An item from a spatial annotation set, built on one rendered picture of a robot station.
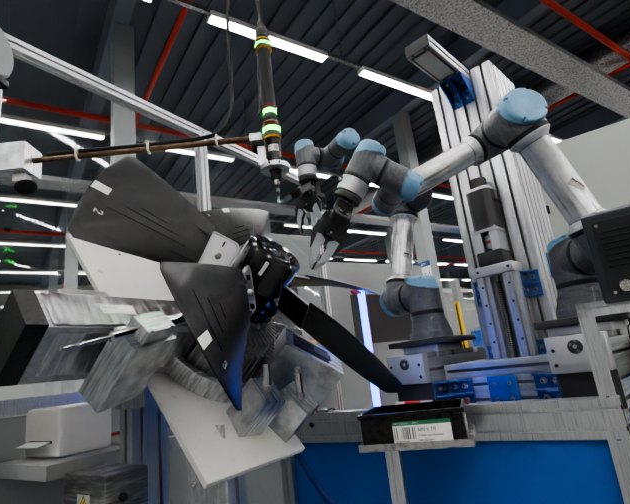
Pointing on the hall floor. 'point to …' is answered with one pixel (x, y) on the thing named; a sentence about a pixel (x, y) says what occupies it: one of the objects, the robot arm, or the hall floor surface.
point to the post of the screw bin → (396, 477)
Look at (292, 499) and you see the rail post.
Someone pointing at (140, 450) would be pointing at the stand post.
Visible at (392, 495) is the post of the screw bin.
